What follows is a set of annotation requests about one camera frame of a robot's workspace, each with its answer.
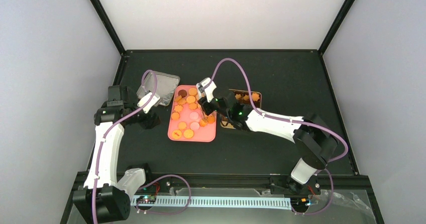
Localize yellow biscuit red cross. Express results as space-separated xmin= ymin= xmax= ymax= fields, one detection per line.
xmin=170 ymin=130 xmax=183 ymax=140

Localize white slotted cable duct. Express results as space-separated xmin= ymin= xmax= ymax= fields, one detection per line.
xmin=130 ymin=195 xmax=292 ymax=210

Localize gold cookie tin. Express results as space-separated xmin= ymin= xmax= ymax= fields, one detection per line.
xmin=220 ymin=89 xmax=262 ymax=129

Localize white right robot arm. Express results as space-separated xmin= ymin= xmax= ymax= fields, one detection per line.
xmin=197 ymin=91 xmax=337 ymax=193

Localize pink sandwich cookie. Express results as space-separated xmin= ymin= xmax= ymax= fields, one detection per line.
xmin=189 ymin=111 xmax=199 ymax=121
xmin=189 ymin=122 xmax=200 ymax=131

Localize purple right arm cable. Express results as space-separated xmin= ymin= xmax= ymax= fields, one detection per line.
xmin=207 ymin=57 xmax=349 ymax=216

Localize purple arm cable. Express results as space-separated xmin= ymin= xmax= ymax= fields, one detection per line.
xmin=207 ymin=57 xmax=349 ymax=216
xmin=91 ymin=69 xmax=192 ymax=224

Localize pink plastic tray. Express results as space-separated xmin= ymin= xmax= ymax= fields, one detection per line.
xmin=168 ymin=85 xmax=217 ymax=142

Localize flower-shaped tan cookie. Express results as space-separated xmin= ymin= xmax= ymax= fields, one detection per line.
xmin=251 ymin=92 xmax=260 ymax=102

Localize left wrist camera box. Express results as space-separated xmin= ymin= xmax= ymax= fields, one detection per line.
xmin=137 ymin=92 xmax=161 ymax=114

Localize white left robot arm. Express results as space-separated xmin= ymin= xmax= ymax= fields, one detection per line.
xmin=72 ymin=85 xmax=160 ymax=223

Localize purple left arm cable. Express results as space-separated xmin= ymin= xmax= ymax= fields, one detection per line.
xmin=91 ymin=69 xmax=192 ymax=224

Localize dark chocolate round cookie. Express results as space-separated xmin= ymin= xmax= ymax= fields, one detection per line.
xmin=178 ymin=89 xmax=188 ymax=98

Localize silver metal tin lid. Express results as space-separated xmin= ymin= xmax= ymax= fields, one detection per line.
xmin=136 ymin=70 xmax=180 ymax=106

